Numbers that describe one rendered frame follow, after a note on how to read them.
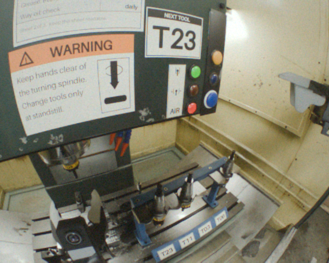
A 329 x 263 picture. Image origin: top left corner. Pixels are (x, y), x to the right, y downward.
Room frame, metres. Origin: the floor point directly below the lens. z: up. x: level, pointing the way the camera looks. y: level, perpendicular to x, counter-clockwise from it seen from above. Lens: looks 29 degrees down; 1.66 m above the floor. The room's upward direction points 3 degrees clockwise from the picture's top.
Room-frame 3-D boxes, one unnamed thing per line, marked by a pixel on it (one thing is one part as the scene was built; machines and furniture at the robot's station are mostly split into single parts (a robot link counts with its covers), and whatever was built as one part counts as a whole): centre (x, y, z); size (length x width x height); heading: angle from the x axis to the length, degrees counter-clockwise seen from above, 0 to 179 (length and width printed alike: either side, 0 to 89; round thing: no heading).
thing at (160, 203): (0.29, 0.01, 1.26); 0.04 x 0.04 x 0.07
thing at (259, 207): (0.65, -0.28, 0.75); 0.89 x 0.70 x 0.26; 32
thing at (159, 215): (0.29, 0.01, 1.21); 0.06 x 0.06 x 0.03
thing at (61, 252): (0.09, 0.44, 0.97); 0.13 x 0.03 x 0.15; 122
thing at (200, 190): (0.38, -0.13, 1.21); 0.07 x 0.05 x 0.01; 32
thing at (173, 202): (0.32, -0.04, 1.21); 0.07 x 0.05 x 0.01; 32
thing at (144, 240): (0.31, 0.08, 1.05); 0.10 x 0.05 x 0.30; 32
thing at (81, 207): (0.40, 0.42, 0.97); 0.13 x 0.03 x 0.15; 32
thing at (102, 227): (0.12, 0.12, 1.38); 0.09 x 0.05 x 0.02; 8
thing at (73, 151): (0.30, 0.27, 1.48); 0.16 x 0.16 x 0.12
